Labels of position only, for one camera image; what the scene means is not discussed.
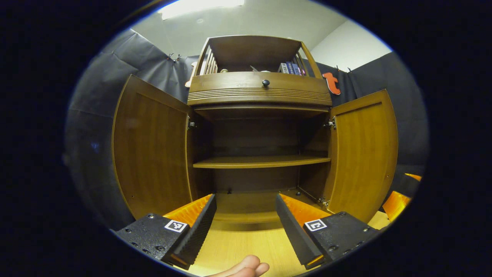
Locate wooden double-door shoe cabinet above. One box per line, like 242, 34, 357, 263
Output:
186, 35, 333, 231

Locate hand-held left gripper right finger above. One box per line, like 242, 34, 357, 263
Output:
275, 193, 381, 270

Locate wooden inner shelf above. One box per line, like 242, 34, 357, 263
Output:
193, 155, 331, 169

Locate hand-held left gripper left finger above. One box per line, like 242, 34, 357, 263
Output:
115, 194, 218, 270

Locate wooden cabinet door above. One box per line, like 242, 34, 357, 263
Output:
111, 74, 194, 220
323, 89, 399, 224

